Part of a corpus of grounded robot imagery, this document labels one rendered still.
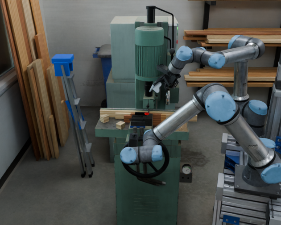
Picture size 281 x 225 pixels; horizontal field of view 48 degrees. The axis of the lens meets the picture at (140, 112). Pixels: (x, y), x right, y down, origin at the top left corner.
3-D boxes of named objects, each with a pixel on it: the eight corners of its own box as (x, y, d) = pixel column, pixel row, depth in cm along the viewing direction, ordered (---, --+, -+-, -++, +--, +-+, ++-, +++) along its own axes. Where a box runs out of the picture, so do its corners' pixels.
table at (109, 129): (91, 144, 195) (90, 135, 193) (101, 122, 223) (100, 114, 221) (189, 148, 190) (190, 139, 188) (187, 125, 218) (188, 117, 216)
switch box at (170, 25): (167, 48, 220) (167, 25, 213) (167, 45, 229) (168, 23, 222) (175, 49, 219) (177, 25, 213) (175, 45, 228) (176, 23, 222)
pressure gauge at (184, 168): (181, 176, 203) (182, 165, 200) (181, 172, 206) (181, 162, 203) (191, 177, 203) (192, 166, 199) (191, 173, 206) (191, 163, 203)
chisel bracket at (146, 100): (142, 110, 206) (142, 98, 202) (144, 102, 219) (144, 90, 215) (154, 110, 205) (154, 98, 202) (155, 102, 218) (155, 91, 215)
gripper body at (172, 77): (164, 91, 180) (173, 77, 171) (157, 79, 183) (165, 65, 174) (175, 88, 184) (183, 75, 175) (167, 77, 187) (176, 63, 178)
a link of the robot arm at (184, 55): (196, 54, 163) (184, 56, 159) (187, 68, 172) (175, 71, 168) (188, 43, 166) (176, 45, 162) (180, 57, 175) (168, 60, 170)
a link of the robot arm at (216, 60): (272, 59, 184) (214, 74, 159) (257, 56, 192) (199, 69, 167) (276, 39, 179) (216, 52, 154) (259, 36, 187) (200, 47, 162)
